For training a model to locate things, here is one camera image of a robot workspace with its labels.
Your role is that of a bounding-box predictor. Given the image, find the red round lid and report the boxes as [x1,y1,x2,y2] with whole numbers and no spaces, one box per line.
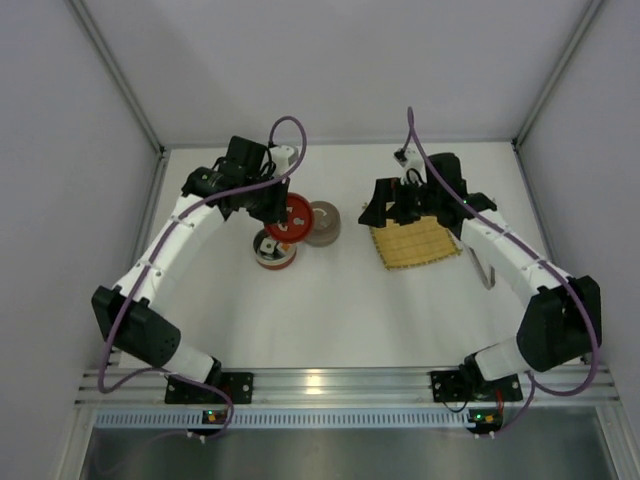
[265,193,314,244]

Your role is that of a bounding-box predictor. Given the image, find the beige steel container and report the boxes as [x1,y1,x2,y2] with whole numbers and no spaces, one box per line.
[304,222,341,247]

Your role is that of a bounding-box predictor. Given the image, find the beige round lid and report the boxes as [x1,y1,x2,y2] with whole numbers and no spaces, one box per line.
[310,200,340,233]

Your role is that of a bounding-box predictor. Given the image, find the steel tongs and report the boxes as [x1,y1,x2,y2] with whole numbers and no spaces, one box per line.
[465,246,496,290]

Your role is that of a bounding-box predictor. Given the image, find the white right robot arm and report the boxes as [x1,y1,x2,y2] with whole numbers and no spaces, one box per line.
[358,148,602,389]

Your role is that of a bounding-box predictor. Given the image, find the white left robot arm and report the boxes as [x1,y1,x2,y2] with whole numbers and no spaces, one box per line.
[91,136,302,391]

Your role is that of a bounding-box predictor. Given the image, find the bamboo mat tray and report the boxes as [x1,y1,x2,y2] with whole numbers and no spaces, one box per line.
[369,216,462,271]

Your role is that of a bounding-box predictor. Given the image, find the red steel container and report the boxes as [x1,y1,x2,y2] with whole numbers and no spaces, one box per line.
[253,229,297,270]

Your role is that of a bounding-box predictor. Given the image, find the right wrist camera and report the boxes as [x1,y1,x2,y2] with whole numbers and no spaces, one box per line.
[393,148,424,174]

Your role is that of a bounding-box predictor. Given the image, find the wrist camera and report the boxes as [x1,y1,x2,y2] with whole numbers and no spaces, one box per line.
[269,145,299,176]
[393,148,424,174]

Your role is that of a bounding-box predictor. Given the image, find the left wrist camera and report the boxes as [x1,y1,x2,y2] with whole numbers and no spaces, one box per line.
[269,145,299,176]

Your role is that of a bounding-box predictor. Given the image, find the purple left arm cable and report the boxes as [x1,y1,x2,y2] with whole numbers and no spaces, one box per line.
[97,117,307,441]

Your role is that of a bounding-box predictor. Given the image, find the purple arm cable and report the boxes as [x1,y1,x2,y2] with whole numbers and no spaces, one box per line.
[404,106,601,439]
[97,117,307,441]

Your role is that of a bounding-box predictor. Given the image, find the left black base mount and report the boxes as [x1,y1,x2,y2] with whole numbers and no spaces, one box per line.
[164,371,254,405]

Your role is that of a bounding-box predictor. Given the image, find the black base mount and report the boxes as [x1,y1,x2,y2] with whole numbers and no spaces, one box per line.
[164,371,254,405]
[429,369,524,404]

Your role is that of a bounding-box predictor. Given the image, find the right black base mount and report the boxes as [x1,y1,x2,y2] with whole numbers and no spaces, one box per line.
[429,369,524,404]

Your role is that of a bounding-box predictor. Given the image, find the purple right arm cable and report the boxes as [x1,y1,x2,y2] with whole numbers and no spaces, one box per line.
[404,106,601,439]

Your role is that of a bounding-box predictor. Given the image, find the left aluminium frame post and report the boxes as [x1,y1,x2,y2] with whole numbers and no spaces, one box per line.
[65,0,165,156]

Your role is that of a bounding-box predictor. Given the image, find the aluminium frame post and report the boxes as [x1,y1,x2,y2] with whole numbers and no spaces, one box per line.
[511,0,608,152]
[65,0,165,156]

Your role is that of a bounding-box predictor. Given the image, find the slotted cable duct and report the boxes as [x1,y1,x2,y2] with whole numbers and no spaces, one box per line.
[94,408,502,430]

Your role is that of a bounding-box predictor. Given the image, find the right aluminium frame post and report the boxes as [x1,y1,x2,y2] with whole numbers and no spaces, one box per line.
[511,0,608,152]

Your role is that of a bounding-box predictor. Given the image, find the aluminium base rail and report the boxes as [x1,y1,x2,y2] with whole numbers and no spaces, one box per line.
[75,365,619,408]

